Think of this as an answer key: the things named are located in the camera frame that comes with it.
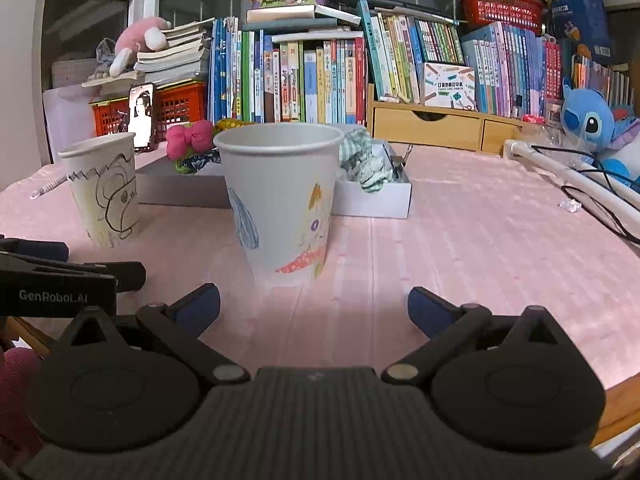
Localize black cable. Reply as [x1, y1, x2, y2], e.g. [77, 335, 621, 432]
[530, 145, 640, 247]

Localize blue printed carton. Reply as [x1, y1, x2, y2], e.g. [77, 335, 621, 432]
[544, 0, 613, 66]

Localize blue plush toy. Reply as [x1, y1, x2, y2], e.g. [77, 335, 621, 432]
[560, 85, 640, 193]

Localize grey cloth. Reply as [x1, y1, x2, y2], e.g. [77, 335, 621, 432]
[95, 38, 120, 73]

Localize flat lying grey books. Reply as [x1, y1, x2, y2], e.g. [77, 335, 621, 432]
[244, 4, 362, 43]

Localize smartphone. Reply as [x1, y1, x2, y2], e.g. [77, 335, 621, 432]
[128, 82, 157, 153]

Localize wooden drawer organizer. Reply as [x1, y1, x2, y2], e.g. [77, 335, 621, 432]
[366, 84, 531, 156]

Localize paper cup with black drawing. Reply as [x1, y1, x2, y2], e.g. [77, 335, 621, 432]
[57, 132, 141, 250]

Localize row of tall colourful books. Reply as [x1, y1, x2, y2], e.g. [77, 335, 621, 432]
[209, 17, 368, 125]

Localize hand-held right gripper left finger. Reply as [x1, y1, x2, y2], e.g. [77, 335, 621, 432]
[59, 282, 252, 387]

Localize row of blue pink books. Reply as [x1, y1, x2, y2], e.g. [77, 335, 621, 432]
[460, 21, 563, 118]

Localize row of green white books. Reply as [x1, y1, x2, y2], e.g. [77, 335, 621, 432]
[356, 0, 466, 106]

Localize red plastic crate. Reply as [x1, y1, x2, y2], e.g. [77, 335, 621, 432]
[90, 81, 208, 137]

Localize row of thin dark books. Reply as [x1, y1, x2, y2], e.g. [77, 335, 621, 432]
[570, 52, 633, 108]

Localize yellow mesh pouch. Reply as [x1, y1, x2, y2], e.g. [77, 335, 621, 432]
[215, 117, 256, 133]

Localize pink tablecloth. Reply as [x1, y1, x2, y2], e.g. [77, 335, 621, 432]
[0, 142, 640, 391]

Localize pink fabric bow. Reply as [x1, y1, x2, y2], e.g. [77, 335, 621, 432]
[166, 120, 215, 162]

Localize paper cup with coloured drawing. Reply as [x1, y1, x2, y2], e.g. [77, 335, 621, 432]
[213, 122, 346, 287]

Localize white paper bag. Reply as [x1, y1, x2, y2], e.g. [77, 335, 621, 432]
[42, 85, 98, 165]

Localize pink plush toy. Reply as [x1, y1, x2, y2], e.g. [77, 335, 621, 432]
[109, 16, 172, 78]

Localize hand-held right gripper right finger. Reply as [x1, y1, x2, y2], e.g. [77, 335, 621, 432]
[381, 286, 574, 387]

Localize pale woven storage box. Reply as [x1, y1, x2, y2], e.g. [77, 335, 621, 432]
[50, 57, 103, 90]

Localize navy floral fabric pouch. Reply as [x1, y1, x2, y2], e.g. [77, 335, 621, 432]
[177, 149, 223, 173]

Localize pile of flat white books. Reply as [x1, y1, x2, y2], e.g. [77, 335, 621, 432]
[82, 17, 213, 96]

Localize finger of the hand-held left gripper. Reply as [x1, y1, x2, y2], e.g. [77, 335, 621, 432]
[0, 251, 147, 293]
[0, 235, 70, 262]

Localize grey cardboard box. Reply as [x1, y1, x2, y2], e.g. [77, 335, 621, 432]
[135, 125, 413, 220]

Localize pale green checked cloth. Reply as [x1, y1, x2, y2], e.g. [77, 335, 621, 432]
[339, 128, 397, 194]

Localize person's pink clothed leg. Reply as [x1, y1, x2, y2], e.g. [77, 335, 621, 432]
[0, 347, 43, 461]

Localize white printed carton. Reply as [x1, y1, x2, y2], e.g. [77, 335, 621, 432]
[419, 61, 477, 110]

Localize metal binder clip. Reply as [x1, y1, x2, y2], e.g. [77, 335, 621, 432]
[392, 143, 414, 181]

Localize red plastic basket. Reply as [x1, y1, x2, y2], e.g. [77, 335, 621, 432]
[460, 0, 546, 36]

